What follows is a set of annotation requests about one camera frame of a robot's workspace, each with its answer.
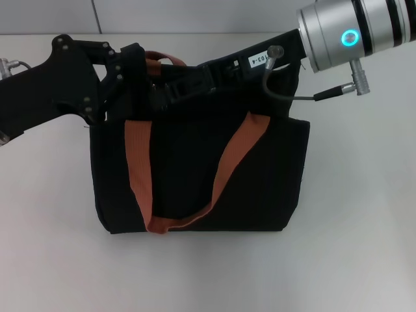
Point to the silver left arm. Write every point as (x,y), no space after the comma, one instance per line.
(2,138)

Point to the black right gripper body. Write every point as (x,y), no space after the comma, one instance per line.
(234,66)

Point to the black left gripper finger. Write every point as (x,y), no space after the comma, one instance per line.
(109,87)
(100,52)

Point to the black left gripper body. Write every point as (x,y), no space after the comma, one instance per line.
(39,87)

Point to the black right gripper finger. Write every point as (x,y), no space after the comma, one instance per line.
(195,84)

